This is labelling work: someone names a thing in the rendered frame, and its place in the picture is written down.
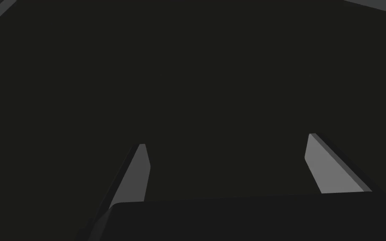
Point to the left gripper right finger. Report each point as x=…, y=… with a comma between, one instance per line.
x=330, y=174

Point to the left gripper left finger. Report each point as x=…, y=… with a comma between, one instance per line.
x=133, y=180

